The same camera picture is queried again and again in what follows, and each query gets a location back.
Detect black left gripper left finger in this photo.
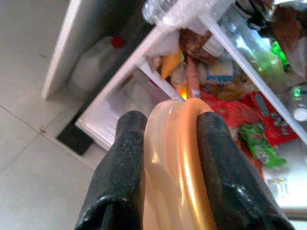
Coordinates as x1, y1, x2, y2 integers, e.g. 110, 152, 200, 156
74, 110, 148, 230

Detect white fridge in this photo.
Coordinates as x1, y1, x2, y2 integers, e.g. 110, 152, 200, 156
40, 0, 307, 220

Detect red plastic bag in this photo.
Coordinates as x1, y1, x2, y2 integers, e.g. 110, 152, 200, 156
200, 90, 298, 147

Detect orange food packet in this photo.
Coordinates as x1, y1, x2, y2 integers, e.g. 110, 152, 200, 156
160, 47, 183, 80

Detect green plastic drink bottle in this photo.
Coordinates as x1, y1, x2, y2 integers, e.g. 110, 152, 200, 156
253, 40, 291, 75

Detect green snack packet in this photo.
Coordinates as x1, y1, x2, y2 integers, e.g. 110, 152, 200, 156
239, 124, 287, 169

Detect clear plastic wrapped bottles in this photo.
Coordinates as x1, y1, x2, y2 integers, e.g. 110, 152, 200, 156
142, 0, 231, 32

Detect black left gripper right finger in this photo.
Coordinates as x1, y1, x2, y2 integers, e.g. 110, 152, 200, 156
196, 112, 297, 230

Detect white jug with red cap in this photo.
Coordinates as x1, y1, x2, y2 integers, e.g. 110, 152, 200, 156
69, 35, 126, 97

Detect blue and white carton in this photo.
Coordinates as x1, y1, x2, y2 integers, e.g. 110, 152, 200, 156
205, 61, 235, 84

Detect pink sausage tube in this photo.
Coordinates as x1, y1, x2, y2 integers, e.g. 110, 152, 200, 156
186, 57, 201, 98

